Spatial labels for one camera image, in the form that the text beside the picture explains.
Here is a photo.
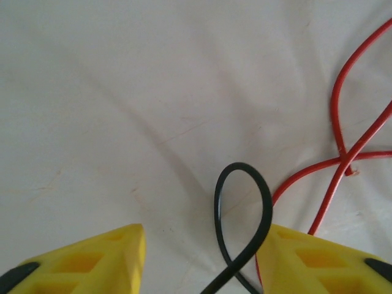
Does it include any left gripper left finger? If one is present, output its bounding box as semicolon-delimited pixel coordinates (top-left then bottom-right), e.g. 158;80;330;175
0;223;146;294

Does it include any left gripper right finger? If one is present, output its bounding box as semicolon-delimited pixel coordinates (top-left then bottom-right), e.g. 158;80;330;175
255;225;392;294

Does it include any black cable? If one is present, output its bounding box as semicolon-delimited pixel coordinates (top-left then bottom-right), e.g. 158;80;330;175
200;162;273;294

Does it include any red cable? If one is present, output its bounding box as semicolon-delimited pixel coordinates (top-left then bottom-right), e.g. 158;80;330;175
254;102;392;294
331;17;392;178

